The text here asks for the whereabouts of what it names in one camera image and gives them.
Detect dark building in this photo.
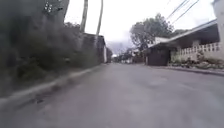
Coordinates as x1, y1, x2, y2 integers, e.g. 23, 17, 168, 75
83, 32, 109, 64

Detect grey asphalt road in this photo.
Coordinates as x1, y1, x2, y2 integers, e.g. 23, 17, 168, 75
0, 62, 224, 128

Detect dark gate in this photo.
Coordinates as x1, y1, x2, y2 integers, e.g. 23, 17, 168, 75
145, 46, 171, 67

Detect thin tall pole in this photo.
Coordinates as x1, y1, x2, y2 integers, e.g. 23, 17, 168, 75
94, 0, 105, 38

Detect large dark green tree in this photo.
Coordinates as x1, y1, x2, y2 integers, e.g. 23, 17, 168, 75
129, 13, 175, 52

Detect tall pale trunk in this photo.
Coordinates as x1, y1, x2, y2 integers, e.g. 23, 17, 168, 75
79, 0, 90, 34

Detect grey concrete kerb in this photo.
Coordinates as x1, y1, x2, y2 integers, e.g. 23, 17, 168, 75
149, 65, 224, 77
0, 64, 102, 112

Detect row of bushes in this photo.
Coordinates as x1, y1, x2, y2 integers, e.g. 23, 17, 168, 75
169, 53, 224, 71

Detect white balustrade fence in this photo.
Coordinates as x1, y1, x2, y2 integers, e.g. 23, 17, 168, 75
171, 41, 224, 63

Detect low building with sloped roof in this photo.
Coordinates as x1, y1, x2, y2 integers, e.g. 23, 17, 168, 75
145, 19, 224, 65

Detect white building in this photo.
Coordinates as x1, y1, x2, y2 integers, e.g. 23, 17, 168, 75
212, 0, 224, 44

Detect overgrown grey wall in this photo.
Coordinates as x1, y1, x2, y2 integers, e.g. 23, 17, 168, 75
0, 0, 101, 98

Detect overhead wires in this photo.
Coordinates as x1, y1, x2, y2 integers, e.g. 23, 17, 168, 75
164, 0, 201, 25

